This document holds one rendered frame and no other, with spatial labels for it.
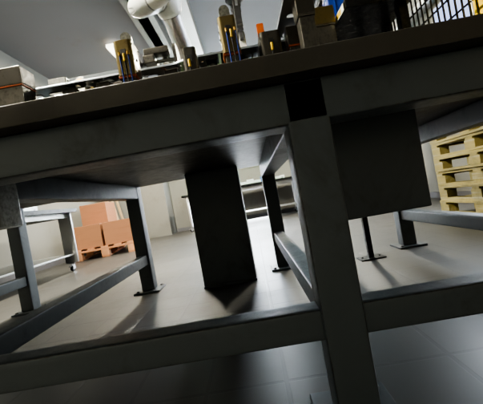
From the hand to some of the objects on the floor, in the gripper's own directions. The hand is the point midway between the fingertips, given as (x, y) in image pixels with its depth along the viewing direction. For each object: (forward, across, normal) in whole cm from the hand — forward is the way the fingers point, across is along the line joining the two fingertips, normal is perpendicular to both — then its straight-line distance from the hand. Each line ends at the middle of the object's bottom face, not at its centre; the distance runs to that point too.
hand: (242, 42), depth 133 cm
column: (+107, -73, -26) cm, 132 cm away
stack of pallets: (+107, -132, +207) cm, 268 cm away
